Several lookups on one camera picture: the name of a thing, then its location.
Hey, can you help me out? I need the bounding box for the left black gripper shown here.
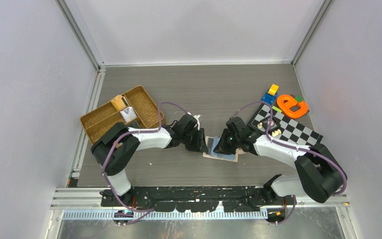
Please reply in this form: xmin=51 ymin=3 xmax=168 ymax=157
xmin=182 ymin=127 xmax=208 ymax=153

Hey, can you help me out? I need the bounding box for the beige card holder wallet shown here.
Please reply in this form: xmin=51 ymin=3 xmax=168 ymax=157
xmin=202 ymin=136 xmax=245 ymax=162

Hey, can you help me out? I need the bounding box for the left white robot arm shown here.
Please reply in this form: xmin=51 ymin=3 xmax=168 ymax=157
xmin=91 ymin=114 xmax=208 ymax=206

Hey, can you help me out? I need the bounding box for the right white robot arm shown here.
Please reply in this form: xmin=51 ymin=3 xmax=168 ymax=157
xmin=213 ymin=117 xmax=347 ymax=205

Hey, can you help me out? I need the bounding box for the white credit card in tray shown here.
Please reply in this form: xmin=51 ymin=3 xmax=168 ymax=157
xmin=120 ymin=106 xmax=138 ymax=123

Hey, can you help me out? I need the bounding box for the gold credit card in tray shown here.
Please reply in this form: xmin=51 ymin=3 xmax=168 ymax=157
xmin=110 ymin=95 xmax=130 ymax=112

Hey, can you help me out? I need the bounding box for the lime green stick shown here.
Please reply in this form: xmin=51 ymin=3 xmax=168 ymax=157
xmin=272 ymin=106 xmax=283 ymax=113

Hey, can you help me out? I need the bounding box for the blue toy block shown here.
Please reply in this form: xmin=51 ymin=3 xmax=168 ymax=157
xmin=261 ymin=92 xmax=278 ymax=106

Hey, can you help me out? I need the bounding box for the yellow toy block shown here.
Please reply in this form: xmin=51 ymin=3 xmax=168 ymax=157
xmin=268 ymin=84 xmax=279 ymax=96

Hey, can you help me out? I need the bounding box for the orange plastic letter toy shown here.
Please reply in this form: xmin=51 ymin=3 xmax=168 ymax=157
xmin=276 ymin=95 xmax=309 ymax=119

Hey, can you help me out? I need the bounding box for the black white checkerboard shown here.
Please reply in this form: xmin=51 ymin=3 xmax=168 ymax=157
xmin=247 ymin=105 xmax=323 ymax=146

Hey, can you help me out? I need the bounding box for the woven wicker tray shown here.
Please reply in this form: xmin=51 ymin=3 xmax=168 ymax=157
xmin=80 ymin=86 xmax=159 ymax=144

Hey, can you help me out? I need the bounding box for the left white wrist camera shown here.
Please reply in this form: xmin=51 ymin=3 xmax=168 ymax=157
xmin=193 ymin=115 xmax=201 ymax=130

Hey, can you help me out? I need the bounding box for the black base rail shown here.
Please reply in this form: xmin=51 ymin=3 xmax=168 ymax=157
xmin=99 ymin=186 xmax=296 ymax=213

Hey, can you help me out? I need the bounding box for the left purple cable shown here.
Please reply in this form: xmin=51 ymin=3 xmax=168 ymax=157
xmin=100 ymin=101 xmax=190 ymax=213

